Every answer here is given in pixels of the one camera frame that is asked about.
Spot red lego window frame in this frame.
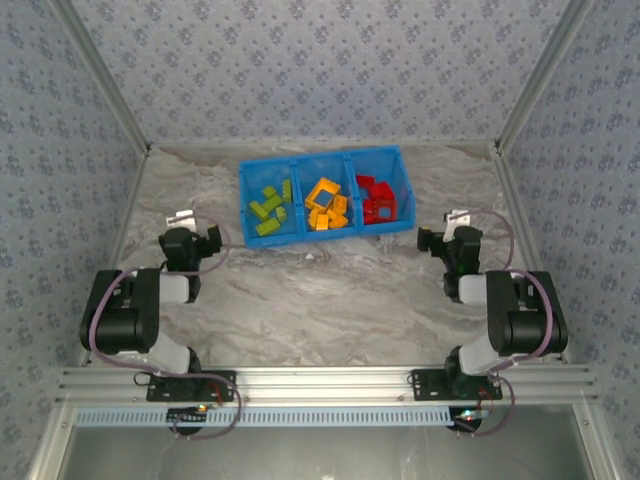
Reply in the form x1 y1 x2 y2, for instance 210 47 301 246
362 197 402 226

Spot orange lego window frame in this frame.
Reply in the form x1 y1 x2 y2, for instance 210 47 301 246
304 177 343 211

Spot blue plastic bin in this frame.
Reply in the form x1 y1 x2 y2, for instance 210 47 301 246
238 156 302 249
291 150 358 242
346 144 418 234

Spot small circuit board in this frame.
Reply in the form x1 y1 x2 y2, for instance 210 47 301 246
448 405 491 436
166 404 212 436

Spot grey metal shelf panel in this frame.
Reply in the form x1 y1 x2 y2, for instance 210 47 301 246
54 424 597 480

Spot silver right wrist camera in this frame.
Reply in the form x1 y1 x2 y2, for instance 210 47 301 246
443 209 473 233

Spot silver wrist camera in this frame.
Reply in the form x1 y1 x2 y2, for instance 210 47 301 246
443 209 473 233
165 209 198 228

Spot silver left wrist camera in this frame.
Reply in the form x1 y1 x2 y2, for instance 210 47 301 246
165 209 198 228

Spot aluminium frame rail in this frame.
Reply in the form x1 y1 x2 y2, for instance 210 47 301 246
77 146 152 367
492 143 573 365

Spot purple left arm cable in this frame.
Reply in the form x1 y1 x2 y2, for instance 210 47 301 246
79 213 244 442

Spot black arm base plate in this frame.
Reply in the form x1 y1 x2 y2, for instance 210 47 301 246
145 369 238 403
410 368 503 403

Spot aluminium frame post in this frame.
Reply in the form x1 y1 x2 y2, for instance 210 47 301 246
48 0 153 154
494 0 600 152

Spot wide aluminium frame beam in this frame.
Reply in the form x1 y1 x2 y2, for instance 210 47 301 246
55 364 599 406

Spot light blue slotted cable duct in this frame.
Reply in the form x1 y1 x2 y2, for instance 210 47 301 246
74 405 452 428

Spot aluminium frame bar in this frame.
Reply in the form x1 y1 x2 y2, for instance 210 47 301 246
23 403 77 480
571 403 619 480

